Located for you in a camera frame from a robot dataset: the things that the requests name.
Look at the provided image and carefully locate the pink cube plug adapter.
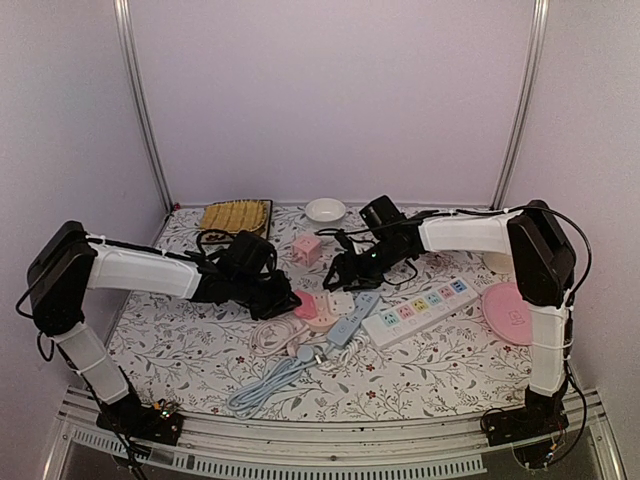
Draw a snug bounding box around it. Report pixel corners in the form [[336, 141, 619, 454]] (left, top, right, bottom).
[[292, 235, 322, 267]]

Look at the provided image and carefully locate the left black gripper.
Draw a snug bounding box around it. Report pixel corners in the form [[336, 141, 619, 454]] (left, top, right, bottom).
[[232, 269, 302, 322]]

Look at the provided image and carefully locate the cream plastic cup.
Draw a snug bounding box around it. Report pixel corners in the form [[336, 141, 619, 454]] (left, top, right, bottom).
[[483, 252, 514, 274]]

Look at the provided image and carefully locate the black and tan mat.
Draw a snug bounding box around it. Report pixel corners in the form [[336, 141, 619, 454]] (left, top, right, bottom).
[[199, 199, 273, 245]]

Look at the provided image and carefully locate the white power strip cable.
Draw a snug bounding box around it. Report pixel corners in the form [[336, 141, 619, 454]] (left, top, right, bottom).
[[319, 334, 371, 372]]

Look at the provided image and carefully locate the light blue coiled cable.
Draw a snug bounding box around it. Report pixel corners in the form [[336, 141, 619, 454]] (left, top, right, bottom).
[[227, 347, 331, 419]]

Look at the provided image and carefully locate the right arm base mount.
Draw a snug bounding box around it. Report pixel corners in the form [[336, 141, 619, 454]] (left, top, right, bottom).
[[480, 389, 569, 470]]

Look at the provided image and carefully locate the white long power strip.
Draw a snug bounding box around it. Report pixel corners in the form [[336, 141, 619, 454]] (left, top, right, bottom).
[[361, 277, 480, 349]]

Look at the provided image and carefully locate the right aluminium frame post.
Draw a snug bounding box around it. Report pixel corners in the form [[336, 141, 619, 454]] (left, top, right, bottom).
[[490, 0, 550, 209]]

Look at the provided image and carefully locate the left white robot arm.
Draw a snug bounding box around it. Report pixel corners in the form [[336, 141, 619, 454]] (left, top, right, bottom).
[[15, 221, 301, 434]]

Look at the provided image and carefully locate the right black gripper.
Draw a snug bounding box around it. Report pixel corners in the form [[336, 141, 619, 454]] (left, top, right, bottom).
[[323, 238, 408, 291]]

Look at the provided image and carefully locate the white plug adapter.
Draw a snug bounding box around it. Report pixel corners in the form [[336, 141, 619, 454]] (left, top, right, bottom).
[[327, 291, 355, 317]]

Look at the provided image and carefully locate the pink plastic plate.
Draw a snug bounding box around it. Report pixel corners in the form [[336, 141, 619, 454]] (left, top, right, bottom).
[[481, 283, 532, 346]]

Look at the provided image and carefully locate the front aluminium rail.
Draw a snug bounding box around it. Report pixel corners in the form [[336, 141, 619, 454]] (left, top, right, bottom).
[[39, 384, 626, 480]]

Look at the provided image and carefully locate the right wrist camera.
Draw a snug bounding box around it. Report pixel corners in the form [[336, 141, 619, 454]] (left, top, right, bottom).
[[333, 229, 358, 254]]

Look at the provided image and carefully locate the left aluminium frame post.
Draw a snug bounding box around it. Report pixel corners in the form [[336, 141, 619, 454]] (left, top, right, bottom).
[[113, 0, 174, 213]]

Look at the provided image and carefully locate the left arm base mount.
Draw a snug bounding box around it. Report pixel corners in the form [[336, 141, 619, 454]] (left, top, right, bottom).
[[96, 396, 184, 446]]

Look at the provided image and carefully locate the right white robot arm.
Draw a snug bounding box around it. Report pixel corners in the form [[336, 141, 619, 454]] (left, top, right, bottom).
[[318, 195, 585, 436]]

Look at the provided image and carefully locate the pink square plug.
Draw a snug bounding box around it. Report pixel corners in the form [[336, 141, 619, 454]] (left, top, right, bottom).
[[294, 290, 317, 320]]

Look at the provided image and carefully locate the pink round power strip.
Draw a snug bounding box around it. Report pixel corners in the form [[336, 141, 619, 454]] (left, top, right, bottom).
[[299, 291, 342, 333]]

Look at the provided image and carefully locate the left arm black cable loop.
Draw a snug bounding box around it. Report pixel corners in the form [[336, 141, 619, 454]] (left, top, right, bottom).
[[195, 228, 236, 259]]

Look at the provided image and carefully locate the aluminium frame post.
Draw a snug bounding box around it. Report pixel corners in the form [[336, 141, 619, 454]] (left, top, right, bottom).
[[490, 0, 550, 209], [113, 0, 174, 213]]

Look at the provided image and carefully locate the white ceramic bowl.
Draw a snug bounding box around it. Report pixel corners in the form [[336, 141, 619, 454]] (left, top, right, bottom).
[[305, 198, 346, 223]]

